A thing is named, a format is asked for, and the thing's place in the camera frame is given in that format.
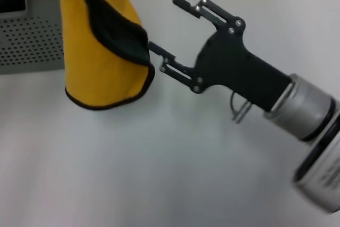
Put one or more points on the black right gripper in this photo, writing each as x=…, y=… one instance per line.
x=231, y=62

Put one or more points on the yellow towel with black trim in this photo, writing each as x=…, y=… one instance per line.
x=93, y=65

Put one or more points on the grey perforated storage box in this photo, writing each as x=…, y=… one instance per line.
x=26, y=38

